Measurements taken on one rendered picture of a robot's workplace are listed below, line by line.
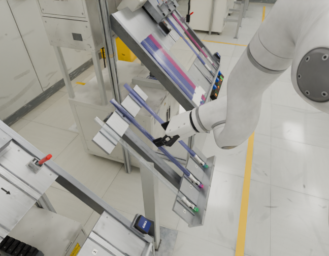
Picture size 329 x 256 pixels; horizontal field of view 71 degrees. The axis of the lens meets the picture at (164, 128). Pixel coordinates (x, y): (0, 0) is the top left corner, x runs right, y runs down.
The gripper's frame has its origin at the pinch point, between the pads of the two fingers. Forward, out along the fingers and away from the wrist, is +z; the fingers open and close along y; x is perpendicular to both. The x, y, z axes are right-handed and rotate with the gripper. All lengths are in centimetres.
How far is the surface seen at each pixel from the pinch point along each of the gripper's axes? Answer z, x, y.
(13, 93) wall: 192, -57, -86
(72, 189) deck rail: 20.0, -7.5, 26.7
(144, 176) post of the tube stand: 19.1, 14.7, 3.0
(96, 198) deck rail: 15.5, -1.1, 26.1
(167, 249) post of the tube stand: 55, 79, 1
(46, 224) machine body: 53, 4, 29
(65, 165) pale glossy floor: 138, 18, -39
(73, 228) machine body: 44, 11, 27
